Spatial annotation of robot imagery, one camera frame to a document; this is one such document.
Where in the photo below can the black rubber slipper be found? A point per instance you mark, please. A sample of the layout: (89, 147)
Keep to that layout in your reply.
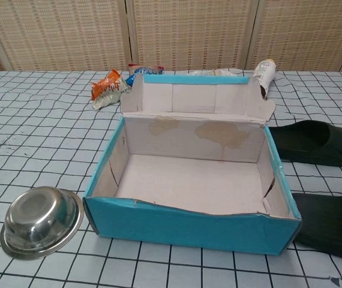
(330, 225)
(303, 141)

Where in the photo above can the blue cardboard shoe box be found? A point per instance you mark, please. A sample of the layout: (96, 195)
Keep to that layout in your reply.
(189, 228)

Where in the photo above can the blue snack bag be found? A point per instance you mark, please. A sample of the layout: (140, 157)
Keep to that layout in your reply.
(142, 71)

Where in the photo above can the orange snack packet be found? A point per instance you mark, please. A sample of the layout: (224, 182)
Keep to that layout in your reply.
(108, 88)

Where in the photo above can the white green snack packet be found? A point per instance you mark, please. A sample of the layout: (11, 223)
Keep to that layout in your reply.
(216, 72)

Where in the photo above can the white drink bottle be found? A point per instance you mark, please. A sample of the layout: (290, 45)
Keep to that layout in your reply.
(264, 73)

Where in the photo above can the blue checked tablecloth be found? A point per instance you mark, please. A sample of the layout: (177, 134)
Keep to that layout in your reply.
(39, 135)

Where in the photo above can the woven folding screen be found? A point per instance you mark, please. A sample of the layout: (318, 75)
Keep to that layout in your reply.
(69, 33)

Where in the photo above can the stainless steel bowl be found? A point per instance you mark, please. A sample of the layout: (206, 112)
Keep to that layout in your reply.
(39, 219)

